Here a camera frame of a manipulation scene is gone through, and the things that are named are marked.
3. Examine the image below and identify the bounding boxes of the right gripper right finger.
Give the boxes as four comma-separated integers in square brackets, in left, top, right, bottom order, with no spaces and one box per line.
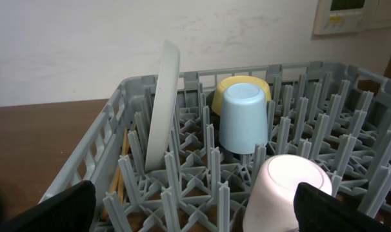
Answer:
[294,182,391,232]

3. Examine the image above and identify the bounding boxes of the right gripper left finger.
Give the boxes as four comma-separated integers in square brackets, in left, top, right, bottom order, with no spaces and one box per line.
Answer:
[0,180,96,231]

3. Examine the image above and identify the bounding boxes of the pink cup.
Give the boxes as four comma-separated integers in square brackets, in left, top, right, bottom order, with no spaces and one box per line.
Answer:
[243,155,332,232]

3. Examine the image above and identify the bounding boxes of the wooden chopstick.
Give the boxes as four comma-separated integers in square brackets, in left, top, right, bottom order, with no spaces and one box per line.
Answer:
[117,128,130,204]
[101,128,128,221]

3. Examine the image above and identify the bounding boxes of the grey dishwasher rack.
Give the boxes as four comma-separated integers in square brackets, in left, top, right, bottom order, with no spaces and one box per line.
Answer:
[44,62,391,231]

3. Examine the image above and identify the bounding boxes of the grey round plate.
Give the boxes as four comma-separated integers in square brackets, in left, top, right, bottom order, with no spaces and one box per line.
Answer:
[145,40,180,171]

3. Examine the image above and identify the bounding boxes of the light blue cup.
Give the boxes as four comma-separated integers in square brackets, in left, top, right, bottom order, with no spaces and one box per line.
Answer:
[219,83,268,155]

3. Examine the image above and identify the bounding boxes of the yellow saucer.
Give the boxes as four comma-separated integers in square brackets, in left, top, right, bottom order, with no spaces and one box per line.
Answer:
[212,75,272,116]

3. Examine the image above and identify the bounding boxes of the white wall control panel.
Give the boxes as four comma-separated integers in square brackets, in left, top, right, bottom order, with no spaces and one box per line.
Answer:
[314,0,391,35]

